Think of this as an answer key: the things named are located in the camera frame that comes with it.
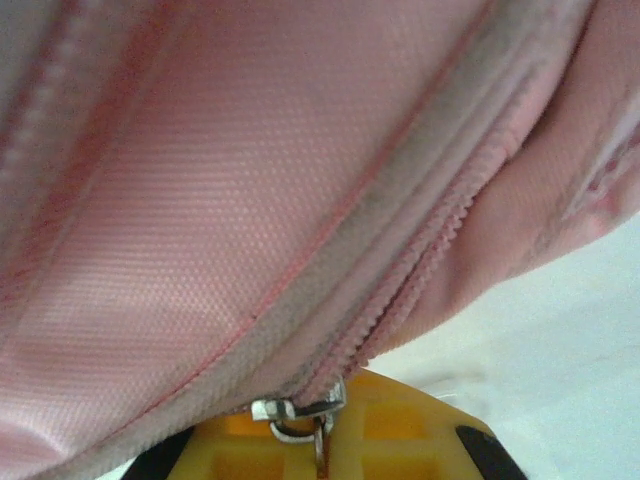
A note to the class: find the pink school backpack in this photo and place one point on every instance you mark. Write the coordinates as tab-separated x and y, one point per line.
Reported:
250	200

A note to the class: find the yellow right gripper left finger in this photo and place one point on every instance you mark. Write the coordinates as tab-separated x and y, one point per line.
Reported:
240	460

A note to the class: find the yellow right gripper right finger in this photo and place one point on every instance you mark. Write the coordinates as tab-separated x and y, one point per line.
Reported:
400	440

